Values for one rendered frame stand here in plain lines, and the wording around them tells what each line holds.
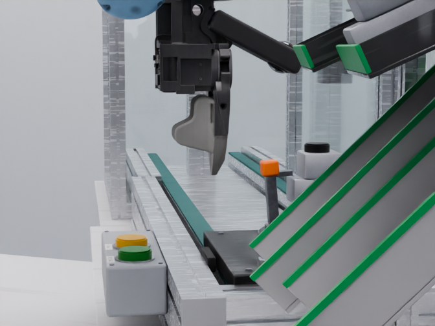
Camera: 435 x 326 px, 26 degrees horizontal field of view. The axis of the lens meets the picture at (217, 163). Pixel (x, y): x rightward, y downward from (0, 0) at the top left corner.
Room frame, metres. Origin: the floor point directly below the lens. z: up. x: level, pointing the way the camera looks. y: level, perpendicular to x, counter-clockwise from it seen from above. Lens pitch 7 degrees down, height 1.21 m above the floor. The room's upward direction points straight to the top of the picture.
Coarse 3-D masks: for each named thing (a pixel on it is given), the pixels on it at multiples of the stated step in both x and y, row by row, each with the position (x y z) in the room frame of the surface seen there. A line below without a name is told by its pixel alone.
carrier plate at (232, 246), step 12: (204, 240) 1.19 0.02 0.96; (216, 240) 1.14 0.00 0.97; (228, 240) 1.14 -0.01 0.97; (240, 240) 1.14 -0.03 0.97; (252, 240) 1.14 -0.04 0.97; (216, 252) 1.09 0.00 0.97; (228, 252) 1.07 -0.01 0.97; (240, 252) 1.07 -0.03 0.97; (252, 252) 1.07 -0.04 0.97; (216, 264) 1.09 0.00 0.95; (228, 264) 1.01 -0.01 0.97; (240, 264) 1.01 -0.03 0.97; (252, 264) 1.01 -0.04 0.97; (228, 276) 1.00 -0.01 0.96; (240, 276) 0.97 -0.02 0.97
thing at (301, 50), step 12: (348, 24) 0.76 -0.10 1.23; (324, 36) 0.76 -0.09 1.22; (336, 36) 0.76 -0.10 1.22; (300, 48) 0.77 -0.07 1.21; (312, 48) 0.76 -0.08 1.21; (324, 48) 0.76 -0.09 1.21; (300, 60) 0.86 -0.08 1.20; (312, 60) 0.76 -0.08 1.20; (324, 60) 0.76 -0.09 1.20; (336, 60) 0.76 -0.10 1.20
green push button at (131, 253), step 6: (126, 246) 1.10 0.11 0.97; (132, 246) 1.10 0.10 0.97; (138, 246) 1.10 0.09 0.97; (144, 246) 1.10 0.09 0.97; (120, 252) 1.07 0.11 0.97; (126, 252) 1.07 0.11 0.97; (132, 252) 1.07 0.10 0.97; (138, 252) 1.07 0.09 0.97; (144, 252) 1.07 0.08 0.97; (150, 252) 1.08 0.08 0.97; (120, 258) 1.07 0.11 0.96; (126, 258) 1.07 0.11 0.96; (132, 258) 1.06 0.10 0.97; (138, 258) 1.07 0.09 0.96; (144, 258) 1.07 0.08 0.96; (150, 258) 1.08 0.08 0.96
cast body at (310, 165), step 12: (312, 144) 1.09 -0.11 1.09; (324, 144) 1.09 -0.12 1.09; (300, 156) 1.10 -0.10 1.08; (312, 156) 1.08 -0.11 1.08; (324, 156) 1.08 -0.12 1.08; (336, 156) 1.08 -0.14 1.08; (300, 168) 1.10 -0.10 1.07; (312, 168) 1.08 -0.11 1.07; (324, 168) 1.08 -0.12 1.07; (288, 180) 1.11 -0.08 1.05; (300, 180) 1.08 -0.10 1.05; (312, 180) 1.08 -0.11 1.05; (288, 192) 1.11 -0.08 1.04; (300, 192) 1.08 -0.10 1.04
